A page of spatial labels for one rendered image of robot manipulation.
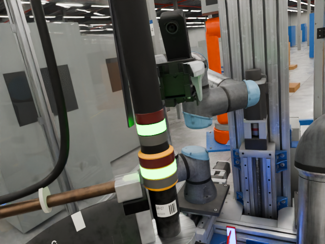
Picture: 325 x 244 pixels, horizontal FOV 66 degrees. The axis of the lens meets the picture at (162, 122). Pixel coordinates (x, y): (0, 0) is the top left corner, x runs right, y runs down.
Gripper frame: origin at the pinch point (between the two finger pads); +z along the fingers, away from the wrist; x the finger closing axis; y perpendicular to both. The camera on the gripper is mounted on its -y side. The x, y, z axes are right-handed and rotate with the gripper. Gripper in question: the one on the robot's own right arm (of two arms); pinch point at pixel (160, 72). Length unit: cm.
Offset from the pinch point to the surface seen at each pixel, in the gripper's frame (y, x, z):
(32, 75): -2, 62, -45
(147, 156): 8.2, 0.4, 9.7
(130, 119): 4.3, 2.5, 7.6
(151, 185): 11.8, 0.4, 9.9
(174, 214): 16.5, -1.4, 8.8
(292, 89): 158, -178, -748
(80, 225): 24.8, 18.7, 1.9
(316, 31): 0, -66, -161
